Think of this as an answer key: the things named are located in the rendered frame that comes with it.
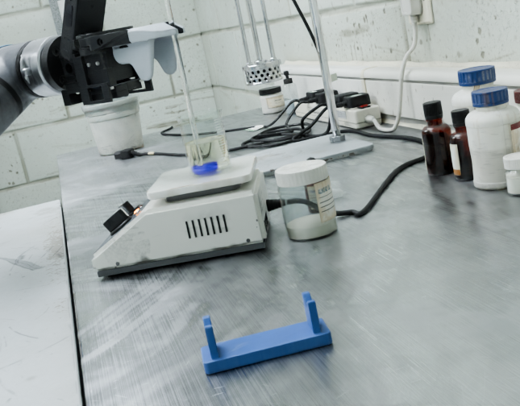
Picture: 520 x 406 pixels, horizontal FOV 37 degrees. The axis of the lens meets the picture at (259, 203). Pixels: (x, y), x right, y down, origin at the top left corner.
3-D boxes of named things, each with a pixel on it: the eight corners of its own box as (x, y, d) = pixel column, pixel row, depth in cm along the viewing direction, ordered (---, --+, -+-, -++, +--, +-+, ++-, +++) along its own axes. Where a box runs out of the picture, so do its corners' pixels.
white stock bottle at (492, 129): (484, 194, 91) (472, 97, 89) (467, 184, 97) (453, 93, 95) (538, 182, 91) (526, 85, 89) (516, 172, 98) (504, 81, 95)
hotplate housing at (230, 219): (95, 281, 89) (77, 214, 87) (121, 246, 101) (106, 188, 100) (288, 247, 86) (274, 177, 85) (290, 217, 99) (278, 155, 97)
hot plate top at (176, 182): (146, 201, 87) (143, 193, 86) (164, 178, 98) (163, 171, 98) (251, 181, 85) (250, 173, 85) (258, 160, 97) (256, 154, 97)
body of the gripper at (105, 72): (160, 89, 96) (97, 97, 104) (144, 18, 94) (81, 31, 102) (113, 101, 90) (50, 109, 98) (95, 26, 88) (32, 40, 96)
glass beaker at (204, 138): (204, 171, 95) (189, 105, 93) (243, 167, 92) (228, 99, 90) (178, 184, 90) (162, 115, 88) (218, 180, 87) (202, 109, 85)
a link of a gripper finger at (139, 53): (188, 73, 87) (133, 80, 93) (176, 19, 85) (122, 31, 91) (168, 78, 84) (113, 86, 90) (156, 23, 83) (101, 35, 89)
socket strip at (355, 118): (357, 130, 153) (353, 108, 152) (295, 116, 190) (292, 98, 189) (383, 123, 154) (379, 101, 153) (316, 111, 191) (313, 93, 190)
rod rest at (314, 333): (205, 376, 59) (195, 332, 58) (202, 358, 62) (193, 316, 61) (334, 344, 60) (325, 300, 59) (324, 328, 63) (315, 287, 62)
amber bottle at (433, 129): (463, 170, 104) (452, 98, 102) (438, 177, 103) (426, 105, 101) (446, 167, 108) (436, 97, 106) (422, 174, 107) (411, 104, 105)
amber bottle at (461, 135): (485, 172, 101) (476, 105, 99) (480, 180, 98) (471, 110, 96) (458, 175, 102) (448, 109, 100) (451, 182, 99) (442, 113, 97)
